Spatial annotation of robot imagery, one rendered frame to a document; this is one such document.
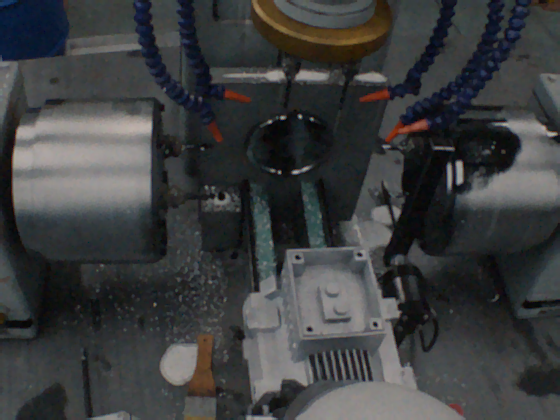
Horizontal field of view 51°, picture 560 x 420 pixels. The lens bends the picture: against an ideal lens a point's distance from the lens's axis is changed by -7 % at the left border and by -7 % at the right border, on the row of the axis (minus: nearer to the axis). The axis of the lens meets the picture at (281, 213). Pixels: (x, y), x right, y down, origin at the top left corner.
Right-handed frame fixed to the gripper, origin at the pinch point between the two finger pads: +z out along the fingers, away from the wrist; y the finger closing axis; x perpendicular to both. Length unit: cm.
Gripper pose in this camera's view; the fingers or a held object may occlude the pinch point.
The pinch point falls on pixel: (293, 395)
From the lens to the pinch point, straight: 68.5
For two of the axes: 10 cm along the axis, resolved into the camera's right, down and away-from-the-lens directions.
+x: 0.3, 9.9, -1.4
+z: -1.4, 1.5, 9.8
